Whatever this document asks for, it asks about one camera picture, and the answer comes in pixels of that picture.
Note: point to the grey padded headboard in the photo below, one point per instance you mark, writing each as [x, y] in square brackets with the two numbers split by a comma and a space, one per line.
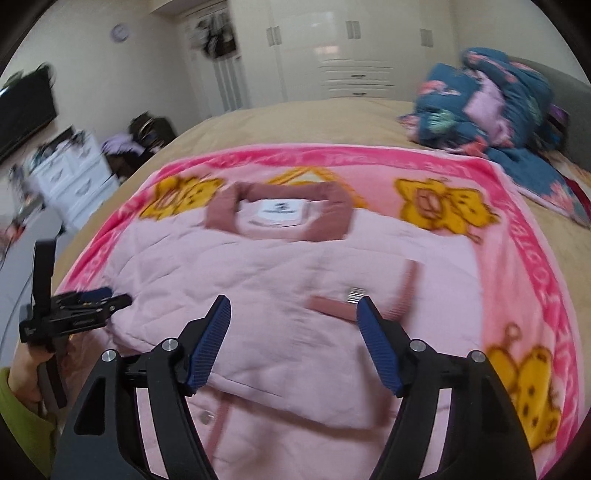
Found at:
[570, 87]

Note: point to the person's left hand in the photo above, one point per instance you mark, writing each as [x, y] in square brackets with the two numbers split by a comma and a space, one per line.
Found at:
[25, 374]

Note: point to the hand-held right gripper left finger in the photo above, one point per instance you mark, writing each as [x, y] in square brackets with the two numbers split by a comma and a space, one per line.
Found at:
[210, 341]

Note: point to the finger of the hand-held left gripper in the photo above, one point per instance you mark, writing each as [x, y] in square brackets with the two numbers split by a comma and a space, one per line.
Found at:
[97, 294]
[106, 305]

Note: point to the dark travel bag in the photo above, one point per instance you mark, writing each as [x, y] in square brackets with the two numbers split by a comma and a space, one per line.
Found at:
[152, 131]

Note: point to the bed with tan sheet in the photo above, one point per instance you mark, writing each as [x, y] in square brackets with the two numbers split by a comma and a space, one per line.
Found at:
[300, 124]

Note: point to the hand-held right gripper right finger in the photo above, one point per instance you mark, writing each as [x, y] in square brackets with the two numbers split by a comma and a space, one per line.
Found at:
[378, 341]

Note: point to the person's left forearm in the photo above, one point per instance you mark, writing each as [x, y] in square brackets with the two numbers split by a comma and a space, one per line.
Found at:
[18, 429]

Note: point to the pile of purple clothes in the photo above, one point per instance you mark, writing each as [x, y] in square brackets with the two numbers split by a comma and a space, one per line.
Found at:
[120, 143]

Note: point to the white drawer cabinet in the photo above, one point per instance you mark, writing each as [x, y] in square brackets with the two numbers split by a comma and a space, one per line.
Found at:
[74, 175]

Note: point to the purple cloth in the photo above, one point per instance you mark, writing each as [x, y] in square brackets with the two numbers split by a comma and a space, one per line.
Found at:
[556, 120]

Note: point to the blue floral quilt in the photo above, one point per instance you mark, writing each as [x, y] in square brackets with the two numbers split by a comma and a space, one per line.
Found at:
[503, 115]

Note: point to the white wardrobe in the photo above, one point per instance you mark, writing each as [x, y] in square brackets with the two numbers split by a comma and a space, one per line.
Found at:
[300, 55]

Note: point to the red yellow patterned cloth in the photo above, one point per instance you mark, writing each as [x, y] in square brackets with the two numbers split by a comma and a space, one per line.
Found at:
[577, 189]

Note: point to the pink quilted jacket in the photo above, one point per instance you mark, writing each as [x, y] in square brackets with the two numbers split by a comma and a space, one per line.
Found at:
[286, 272]

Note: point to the round wall clock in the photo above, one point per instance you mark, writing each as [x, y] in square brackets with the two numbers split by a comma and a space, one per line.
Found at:
[120, 32]

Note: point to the black striped hanging bag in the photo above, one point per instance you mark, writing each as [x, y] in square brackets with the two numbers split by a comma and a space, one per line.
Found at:
[221, 44]

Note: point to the black television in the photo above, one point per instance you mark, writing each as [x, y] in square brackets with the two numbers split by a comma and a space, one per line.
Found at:
[23, 115]

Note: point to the white door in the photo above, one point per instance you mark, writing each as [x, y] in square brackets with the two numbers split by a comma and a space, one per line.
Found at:
[226, 83]

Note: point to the pink printed blanket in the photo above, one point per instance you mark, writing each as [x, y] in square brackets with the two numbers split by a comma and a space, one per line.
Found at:
[508, 277]

